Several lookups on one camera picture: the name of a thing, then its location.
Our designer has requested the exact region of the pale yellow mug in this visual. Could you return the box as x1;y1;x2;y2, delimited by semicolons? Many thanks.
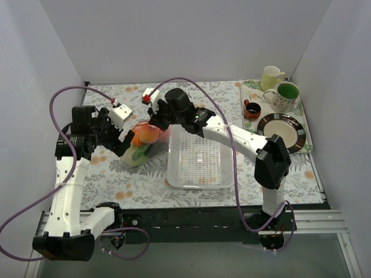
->
260;66;286;91

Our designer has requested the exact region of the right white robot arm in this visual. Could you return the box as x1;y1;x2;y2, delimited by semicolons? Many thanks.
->
143;88;291;231

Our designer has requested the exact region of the clear zip top bag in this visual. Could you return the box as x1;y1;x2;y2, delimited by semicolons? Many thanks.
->
121;120;170;169

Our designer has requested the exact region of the white plastic basket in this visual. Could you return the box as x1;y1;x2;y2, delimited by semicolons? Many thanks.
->
167;125;234;190

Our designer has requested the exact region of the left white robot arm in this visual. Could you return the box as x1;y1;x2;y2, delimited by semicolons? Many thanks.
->
32;104;134;261

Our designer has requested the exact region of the small brown cup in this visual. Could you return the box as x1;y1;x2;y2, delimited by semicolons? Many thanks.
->
243;100;261;120

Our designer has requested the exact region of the fake green vegetable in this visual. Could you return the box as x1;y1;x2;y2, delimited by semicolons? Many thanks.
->
132;144;152;160

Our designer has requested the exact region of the striped rim plate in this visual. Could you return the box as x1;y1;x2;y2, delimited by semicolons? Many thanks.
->
257;113;307;153

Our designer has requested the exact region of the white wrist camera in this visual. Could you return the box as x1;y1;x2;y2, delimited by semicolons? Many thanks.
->
142;88;159;106
108;99;133;131

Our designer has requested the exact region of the aluminium frame rail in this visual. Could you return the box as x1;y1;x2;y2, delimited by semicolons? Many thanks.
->
26;205;363;277

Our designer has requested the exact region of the floral serving tray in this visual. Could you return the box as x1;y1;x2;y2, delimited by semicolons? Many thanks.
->
240;80;313;153

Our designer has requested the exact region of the floral table mat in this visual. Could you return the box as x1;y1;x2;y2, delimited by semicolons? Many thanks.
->
81;81;326;209

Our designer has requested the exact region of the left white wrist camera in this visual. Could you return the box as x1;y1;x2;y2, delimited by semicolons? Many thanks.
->
108;99;133;131

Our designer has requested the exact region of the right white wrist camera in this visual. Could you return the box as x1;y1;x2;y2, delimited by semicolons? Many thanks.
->
142;88;159;106

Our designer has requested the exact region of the fake peach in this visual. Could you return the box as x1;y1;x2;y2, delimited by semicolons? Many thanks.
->
139;125;160;144

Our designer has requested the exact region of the fake orange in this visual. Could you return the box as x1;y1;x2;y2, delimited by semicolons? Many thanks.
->
131;130;143;148

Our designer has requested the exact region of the green floral mug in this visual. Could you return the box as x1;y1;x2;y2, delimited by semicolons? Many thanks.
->
263;83;300;113

